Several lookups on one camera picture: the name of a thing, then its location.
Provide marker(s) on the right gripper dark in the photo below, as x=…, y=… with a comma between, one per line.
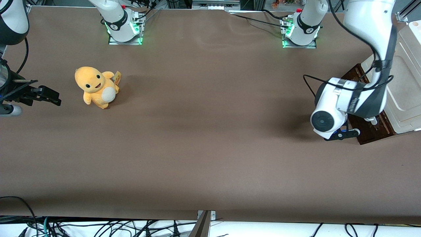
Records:
x=20, y=93

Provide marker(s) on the dark wood drawer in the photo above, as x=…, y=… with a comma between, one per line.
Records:
x=371, y=135

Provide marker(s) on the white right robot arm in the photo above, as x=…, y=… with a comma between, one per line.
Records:
x=115, y=19

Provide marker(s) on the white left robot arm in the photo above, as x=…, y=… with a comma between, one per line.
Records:
x=365, y=19

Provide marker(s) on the white-topped brown drawer cabinet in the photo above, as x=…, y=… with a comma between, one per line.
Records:
x=408, y=98

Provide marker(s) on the yellow plush toy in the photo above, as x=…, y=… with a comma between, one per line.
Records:
x=93, y=87

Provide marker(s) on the small orange background object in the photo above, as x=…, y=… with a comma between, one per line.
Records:
x=275, y=4

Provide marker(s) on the right wrist camera grey barrel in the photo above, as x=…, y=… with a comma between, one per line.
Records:
x=10, y=110

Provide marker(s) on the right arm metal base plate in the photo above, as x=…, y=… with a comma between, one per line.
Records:
x=126, y=43

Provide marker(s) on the grey rail device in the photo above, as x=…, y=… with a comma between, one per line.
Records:
x=215, y=4

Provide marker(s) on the metal bracket with dark post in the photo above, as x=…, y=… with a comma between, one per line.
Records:
x=204, y=223

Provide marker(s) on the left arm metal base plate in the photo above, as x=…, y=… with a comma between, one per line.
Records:
x=301, y=46

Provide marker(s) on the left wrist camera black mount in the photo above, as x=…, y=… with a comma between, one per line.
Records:
x=345, y=134

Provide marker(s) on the aluminium frame profile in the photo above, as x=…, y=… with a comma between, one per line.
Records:
x=408, y=11

